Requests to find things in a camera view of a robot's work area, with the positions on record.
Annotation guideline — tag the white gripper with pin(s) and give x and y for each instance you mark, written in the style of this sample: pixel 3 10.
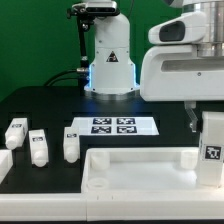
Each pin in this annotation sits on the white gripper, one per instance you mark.
pixel 186 62

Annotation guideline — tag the white front rail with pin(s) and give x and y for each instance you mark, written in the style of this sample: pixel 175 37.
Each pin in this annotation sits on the white front rail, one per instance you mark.
pixel 99 207

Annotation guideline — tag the white left corner block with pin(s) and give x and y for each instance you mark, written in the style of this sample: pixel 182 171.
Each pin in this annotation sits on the white left corner block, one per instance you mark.
pixel 6 162

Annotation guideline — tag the white marker plate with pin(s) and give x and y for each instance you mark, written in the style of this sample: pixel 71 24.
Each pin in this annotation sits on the white marker plate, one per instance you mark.
pixel 115 126

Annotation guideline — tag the white desk top tray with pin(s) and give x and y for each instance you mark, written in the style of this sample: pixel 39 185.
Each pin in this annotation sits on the white desk top tray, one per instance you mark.
pixel 144 169

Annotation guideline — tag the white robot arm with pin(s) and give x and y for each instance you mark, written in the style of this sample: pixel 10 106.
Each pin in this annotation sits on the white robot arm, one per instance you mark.
pixel 112 72

